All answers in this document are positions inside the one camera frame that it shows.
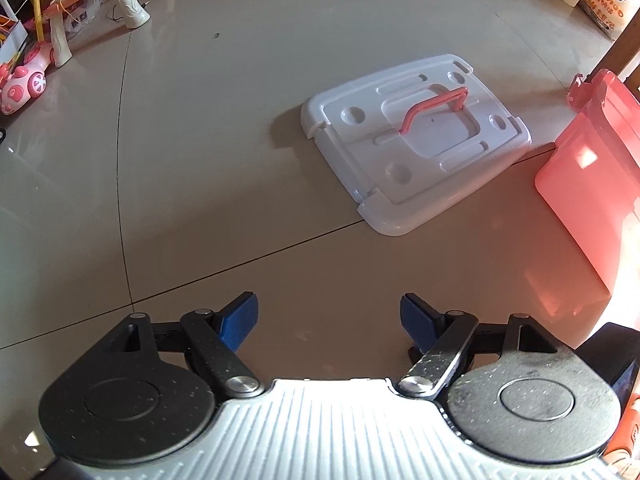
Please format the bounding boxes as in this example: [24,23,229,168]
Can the white box lid pink handle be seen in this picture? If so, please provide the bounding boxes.
[300,54,532,236]

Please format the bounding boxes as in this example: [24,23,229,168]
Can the pink plastic storage box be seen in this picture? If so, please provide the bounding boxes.
[535,70,639,292]

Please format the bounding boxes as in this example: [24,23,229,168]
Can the yellow hoop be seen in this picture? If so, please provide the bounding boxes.
[32,0,46,44]

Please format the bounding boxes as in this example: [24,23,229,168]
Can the printed plastic bag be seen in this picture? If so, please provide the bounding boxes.
[579,0,639,40]

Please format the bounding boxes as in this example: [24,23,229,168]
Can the orange slipper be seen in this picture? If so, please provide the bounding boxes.
[603,394,640,480]

